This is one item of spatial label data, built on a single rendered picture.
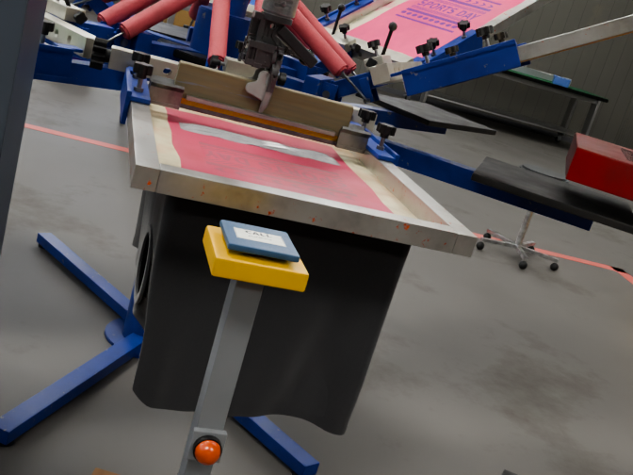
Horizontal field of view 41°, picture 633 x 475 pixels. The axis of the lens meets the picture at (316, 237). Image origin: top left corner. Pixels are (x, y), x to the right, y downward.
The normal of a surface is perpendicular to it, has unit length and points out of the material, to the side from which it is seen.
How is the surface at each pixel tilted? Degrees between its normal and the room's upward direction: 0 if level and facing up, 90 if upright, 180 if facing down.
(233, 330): 90
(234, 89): 90
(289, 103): 90
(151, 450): 0
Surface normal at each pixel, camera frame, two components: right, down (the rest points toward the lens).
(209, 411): 0.22, 0.34
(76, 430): 0.27, -0.92
